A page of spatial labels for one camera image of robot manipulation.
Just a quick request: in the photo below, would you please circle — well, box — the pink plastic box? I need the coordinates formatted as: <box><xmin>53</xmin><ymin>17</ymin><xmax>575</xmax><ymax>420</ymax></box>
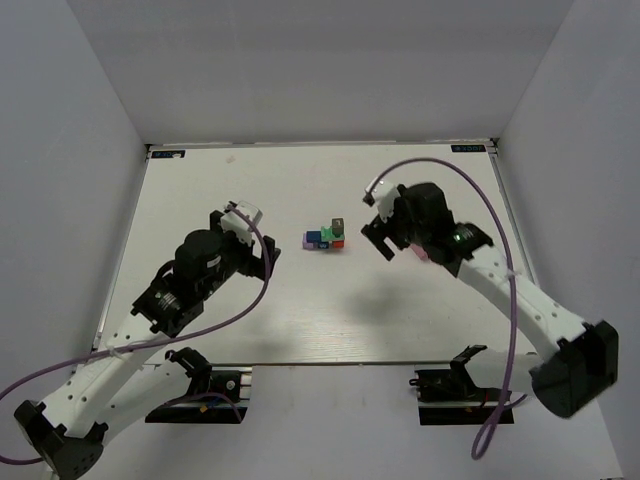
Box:
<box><xmin>410</xmin><ymin>244</ymin><xmax>430</xmax><ymax>262</ymax></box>

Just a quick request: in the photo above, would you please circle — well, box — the brown window wood block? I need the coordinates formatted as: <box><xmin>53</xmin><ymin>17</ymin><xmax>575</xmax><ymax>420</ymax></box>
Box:
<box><xmin>331</xmin><ymin>217</ymin><xmax>344</xmax><ymax>237</ymax></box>

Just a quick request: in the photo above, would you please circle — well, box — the large lilac wood block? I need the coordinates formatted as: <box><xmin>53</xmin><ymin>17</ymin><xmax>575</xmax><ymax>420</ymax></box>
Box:
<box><xmin>302</xmin><ymin>233</ymin><xmax>317</xmax><ymax>250</ymax></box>

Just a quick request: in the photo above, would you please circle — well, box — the green hospital wood block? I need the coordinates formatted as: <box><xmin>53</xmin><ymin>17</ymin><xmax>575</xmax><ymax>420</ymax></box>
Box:
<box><xmin>320</xmin><ymin>227</ymin><xmax>345</xmax><ymax>243</ymax></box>

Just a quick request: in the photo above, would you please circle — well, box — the dark blue wood block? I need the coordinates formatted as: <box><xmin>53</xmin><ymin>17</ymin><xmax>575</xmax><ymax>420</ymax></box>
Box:
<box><xmin>305</xmin><ymin>230</ymin><xmax>322</xmax><ymax>243</ymax></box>

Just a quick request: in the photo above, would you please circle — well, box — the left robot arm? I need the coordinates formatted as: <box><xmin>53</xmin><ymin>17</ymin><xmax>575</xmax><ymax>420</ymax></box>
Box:
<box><xmin>14</xmin><ymin>201</ymin><xmax>280</xmax><ymax>479</ymax></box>

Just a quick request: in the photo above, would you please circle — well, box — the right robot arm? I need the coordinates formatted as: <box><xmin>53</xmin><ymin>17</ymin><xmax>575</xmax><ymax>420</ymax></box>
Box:
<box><xmin>361</xmin><ymin>180</ymin><xmax>619</xmax><ymax>419</ymax></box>

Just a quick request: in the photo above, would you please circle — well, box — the right blue table label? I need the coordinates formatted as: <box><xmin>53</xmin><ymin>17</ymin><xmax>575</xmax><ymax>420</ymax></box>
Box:
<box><xmin>451</xmin><ymin>144</ymin><xmax>486</xmax><ymax>153</ymax></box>

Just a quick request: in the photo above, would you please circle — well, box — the blue table label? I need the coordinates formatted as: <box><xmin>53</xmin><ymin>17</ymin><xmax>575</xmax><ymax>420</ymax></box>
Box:
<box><xmin>451</xmin><ymin>144</ymin><xmax>486</xmax><ymax>153</ymax></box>
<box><xmin>151</xmin><ymin>150</ymin><xmax>186</xmax><ymax>159</ymax></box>

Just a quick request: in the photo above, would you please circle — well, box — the left blue table label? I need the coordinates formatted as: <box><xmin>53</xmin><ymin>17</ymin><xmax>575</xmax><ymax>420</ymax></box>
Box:
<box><xmin>151</xmin><ymin>150</ymin><xmax>186</xmax><ymax>159</ymax></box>

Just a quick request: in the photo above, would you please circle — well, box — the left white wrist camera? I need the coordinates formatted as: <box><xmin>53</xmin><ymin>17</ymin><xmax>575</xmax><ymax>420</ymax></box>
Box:
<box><xmin>219</xmin><ymin>201</ymin><xmax>263</xmax><ymax>246</ymax></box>

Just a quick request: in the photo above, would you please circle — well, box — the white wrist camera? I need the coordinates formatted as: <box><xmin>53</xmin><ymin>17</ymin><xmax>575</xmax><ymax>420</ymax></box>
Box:
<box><xmin>363</xmin><ymin>180</ymin><xmax>400</xmax><ymax>222</ymax></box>
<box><xmin>219</xmin><ymin>201</ymin><xmax>263</xmax><ymax>246</ymax></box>

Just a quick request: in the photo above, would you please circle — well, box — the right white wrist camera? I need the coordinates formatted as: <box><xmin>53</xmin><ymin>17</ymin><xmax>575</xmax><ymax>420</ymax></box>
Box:
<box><xmin>363</xmin><ymin>180</ymin><xmax>400</xmax><ymax>222</ymax></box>

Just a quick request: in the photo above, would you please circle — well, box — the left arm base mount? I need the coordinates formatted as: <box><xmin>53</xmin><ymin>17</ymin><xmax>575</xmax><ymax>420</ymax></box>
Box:
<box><xmin>145</xmin><ymin>347</ymin><xmax>252</xmax><ymax>425</ymax></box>

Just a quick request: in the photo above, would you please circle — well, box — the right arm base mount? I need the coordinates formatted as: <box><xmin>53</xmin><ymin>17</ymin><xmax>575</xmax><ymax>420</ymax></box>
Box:
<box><xmin>409</xmin><ymin>345</ymin><xmax>502</xmax><ymax>426</ymax></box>

